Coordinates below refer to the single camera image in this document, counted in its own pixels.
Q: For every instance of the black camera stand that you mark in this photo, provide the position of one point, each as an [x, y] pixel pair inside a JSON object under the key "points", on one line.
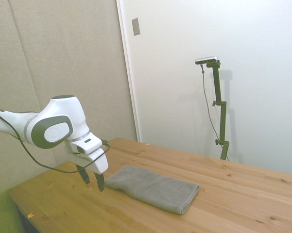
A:
{"points": [[219, 106]]}

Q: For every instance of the grey wall plate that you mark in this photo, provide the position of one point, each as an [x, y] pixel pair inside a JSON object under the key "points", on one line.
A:
{"points": [[136, 26]]}

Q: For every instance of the white door frame trim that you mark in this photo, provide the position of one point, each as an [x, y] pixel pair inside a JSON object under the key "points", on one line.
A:
{"points": [[127, 72]]}

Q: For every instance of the silver exterior camera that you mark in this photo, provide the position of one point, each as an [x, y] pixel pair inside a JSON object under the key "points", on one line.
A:
{"points": [[206, 59]]}

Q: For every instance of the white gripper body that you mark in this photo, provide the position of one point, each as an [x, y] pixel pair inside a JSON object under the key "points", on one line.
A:
{"points": [[99, 162]]}

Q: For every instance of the small orange tag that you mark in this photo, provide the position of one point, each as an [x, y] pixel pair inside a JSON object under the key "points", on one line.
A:
{"points": [[30, 215]]}

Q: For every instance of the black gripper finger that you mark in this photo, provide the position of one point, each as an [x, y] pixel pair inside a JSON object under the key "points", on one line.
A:
{"points": [[100, 182], [84, 175]]}

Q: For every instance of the grey towel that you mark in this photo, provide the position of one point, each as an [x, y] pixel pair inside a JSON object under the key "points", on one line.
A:
{"points": [[153, 188]]}

